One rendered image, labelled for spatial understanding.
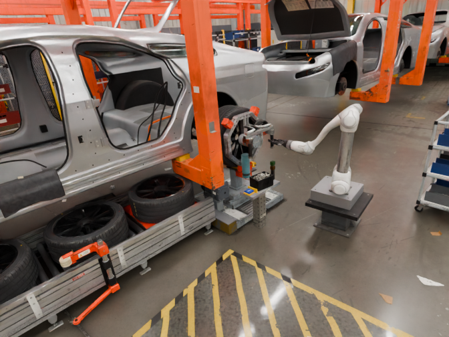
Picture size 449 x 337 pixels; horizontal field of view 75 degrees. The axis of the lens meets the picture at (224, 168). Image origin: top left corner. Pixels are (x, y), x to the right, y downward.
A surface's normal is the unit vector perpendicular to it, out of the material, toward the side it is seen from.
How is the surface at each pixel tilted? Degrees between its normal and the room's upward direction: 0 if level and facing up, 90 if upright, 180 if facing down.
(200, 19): 90
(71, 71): 78
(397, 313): 0
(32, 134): 88
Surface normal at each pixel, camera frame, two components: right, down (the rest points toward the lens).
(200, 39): 0.69, 0.25
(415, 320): -0.07, -0.91
